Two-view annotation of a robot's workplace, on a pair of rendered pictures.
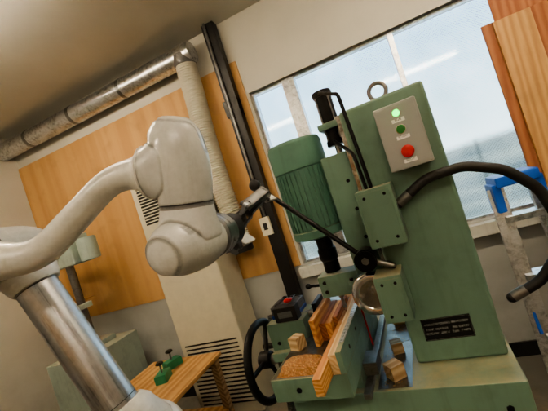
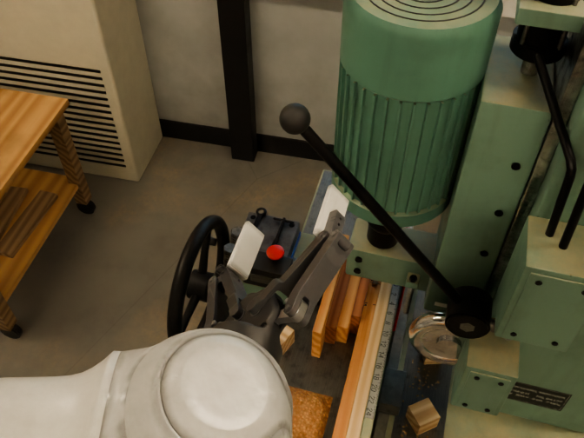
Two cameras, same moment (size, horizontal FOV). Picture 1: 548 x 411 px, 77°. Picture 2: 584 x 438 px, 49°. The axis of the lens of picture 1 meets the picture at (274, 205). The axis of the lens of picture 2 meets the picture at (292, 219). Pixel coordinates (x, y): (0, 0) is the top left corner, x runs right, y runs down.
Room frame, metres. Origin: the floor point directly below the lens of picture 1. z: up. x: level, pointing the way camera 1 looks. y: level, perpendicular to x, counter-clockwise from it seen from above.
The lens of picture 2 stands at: (0.47, 0.11, 1.87)
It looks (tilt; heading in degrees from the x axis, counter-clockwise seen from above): 49 degrees down; 353
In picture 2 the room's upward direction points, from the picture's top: straight up
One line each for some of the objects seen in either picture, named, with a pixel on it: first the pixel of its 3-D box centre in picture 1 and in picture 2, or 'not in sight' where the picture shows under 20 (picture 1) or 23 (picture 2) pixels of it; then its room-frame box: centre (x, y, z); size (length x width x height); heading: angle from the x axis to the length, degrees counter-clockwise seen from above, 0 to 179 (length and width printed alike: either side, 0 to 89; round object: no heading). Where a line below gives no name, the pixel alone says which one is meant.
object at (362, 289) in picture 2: (342, 313); (364, 283); (1.12, -0.10, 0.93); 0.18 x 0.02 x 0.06; 157
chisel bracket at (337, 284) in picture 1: (343, 283); (391, 258); (1.10, -0.14, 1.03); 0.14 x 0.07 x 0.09; 67
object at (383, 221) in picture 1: (382, 214); (547, 287); (0.89, -0.26, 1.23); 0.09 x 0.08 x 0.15; 67
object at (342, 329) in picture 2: (336, 317); (353, 289); (1.12, -0.08, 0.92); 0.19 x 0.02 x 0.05; 157
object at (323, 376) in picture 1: (343, 325); (366, 324); (1.05, -0.09, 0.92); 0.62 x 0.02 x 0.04; 157
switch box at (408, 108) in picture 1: (403, 135); not in sight; (0.86, -0.36, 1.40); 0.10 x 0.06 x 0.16; 67
